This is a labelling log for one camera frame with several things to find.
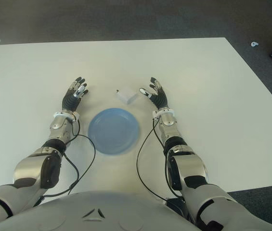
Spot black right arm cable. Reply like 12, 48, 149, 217
136, 117, 184, 203

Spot blue plastic plate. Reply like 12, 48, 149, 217
88, 108, 141, 157

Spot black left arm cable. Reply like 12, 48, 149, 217
33, 117, 96, 207

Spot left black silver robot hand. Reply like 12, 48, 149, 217
61, 77, 90, 114

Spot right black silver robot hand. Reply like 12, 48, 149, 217
139, 77, 170, 113

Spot silver robot torso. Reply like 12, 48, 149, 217
0, 190, 223, 231

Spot white charger block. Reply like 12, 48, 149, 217
116, 89, 138, 104

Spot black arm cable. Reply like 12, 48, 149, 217
33, 117, 96, 207
136, 117, 184, 203

